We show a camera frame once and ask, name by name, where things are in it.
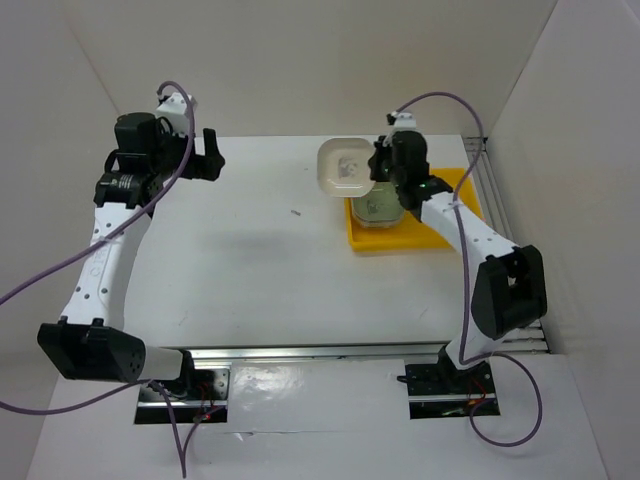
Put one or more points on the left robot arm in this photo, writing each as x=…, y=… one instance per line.
x=89, y=342

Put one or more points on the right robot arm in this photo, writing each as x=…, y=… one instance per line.
x=438, y=214

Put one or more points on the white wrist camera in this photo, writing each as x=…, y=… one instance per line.
x=173, y=108
x=400, y=121

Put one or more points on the purple panda plate back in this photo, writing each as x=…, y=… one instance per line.
x=376, y=225

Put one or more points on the aluminium mounting rail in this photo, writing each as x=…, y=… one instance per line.
x=301, y=353

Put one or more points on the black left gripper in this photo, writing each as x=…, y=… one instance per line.
x=206, y=166

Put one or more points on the aluminium side rail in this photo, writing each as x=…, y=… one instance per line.
x=505, y=235

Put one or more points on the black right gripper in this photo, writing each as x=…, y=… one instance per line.
x=382, y=147

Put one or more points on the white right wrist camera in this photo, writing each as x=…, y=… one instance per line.
x=400, y=121

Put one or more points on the cream panda plate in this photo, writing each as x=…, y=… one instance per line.
x=342, y=167

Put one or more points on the green panda plate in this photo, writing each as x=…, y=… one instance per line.
x=380, y=204

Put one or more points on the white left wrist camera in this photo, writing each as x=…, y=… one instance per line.
x=173, y=108

